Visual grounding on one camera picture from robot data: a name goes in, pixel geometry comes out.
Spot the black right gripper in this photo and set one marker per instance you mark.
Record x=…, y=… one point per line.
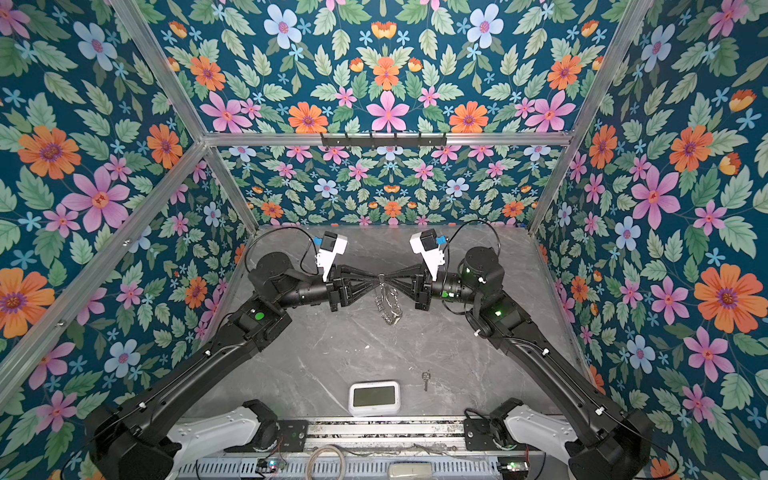
x=416, y=291

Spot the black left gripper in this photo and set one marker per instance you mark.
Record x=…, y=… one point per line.
x=339, y=287

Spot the steel key holder plate with rings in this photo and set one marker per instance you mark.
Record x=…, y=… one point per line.
x=387, y=302

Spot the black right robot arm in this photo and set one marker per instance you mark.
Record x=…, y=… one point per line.
x=595, y=437

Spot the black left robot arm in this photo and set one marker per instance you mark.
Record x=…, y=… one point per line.
x=143, y=437

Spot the white digital timer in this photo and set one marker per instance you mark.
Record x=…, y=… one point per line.
x=374, y=399

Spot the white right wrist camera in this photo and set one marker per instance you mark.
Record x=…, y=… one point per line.
x=430, y=246

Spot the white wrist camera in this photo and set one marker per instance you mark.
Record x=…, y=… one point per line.
x=328, y=247
x=430, y=246

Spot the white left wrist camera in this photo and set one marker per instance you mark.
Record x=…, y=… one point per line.
x=328, y=247

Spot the black hook rail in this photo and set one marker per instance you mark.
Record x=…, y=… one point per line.
x=371, y=140

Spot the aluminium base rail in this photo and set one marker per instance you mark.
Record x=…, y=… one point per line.
x=384, y=432

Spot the aluminium frame post back left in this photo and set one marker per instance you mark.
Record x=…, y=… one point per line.
x=140, y=32

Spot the aluminium frame post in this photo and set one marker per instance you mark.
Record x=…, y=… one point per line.
x=629, y=25
x=140, y=32

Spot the aluminium frame post back right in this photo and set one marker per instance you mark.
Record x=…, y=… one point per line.
x=629, y=25

